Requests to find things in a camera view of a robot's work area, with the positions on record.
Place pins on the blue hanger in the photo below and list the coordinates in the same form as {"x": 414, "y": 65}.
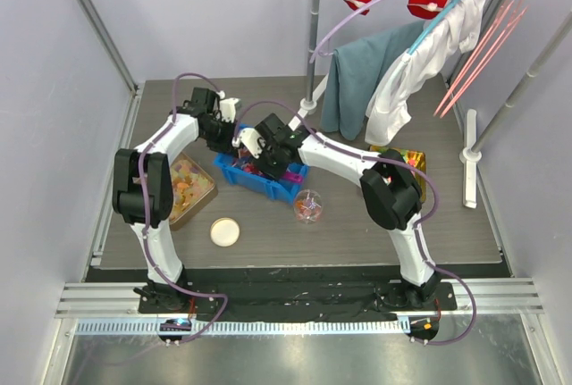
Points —
{"x": 432, "y": 25}

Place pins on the candies in jar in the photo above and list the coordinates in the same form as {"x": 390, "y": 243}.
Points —
{"x": 308, "y": 204}

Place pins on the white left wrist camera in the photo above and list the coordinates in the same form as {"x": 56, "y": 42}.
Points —
{"x": 229, "y": 107}

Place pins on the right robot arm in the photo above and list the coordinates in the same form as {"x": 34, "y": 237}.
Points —
{"x": 389, "y": 188}

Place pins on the white shirt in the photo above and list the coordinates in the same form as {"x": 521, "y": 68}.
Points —
{"x": 457, "y": 32}

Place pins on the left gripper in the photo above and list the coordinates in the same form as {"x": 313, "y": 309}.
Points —
{"x": 226, "y": 146}

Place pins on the gold tin of star candies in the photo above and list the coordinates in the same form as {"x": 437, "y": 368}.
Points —
{"x": 413, "y": 158}

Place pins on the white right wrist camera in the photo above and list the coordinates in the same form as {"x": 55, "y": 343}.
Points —
{"x": 250, "y": 139}

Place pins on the blue plastic bin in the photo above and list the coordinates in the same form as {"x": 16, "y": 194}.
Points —
{"x": 281, "y": 189}

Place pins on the purple plastic scoop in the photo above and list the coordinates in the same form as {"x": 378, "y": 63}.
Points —
{"x": 293, "y": 177}

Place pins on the pile of lollipop candies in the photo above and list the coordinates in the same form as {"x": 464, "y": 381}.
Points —
{"x": 244, "y": 161}

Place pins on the white cable duct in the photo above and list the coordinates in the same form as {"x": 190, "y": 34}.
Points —
{"x": 176, "y": 326}

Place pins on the cream jar lid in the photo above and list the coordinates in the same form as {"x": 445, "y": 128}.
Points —
{"x": 224, "y": 232}

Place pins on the purple hanger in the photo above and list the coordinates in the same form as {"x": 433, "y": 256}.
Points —
{"x": 319, "y": 48}

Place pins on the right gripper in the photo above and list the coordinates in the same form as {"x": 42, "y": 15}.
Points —
{"x": 274, "y": 172}

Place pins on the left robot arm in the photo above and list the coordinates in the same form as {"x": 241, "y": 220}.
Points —
{"x": 143, "y": 196}

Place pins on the teal cloth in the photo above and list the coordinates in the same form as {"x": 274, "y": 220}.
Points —
{"x": 355, "y": 71}

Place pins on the pink hangers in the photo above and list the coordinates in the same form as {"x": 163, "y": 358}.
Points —
{"x": 505, "y": 21}

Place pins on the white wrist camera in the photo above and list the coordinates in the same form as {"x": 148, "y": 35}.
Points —
{"x": 250, "y": 139}
{"x": 229, "y": 107}

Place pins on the clear plastic jar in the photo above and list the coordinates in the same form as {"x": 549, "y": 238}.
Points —
{"x": 308, "y": 206}

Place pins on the brown tin of candies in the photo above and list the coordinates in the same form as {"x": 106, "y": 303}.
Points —
{"x": 193, "y": 189}

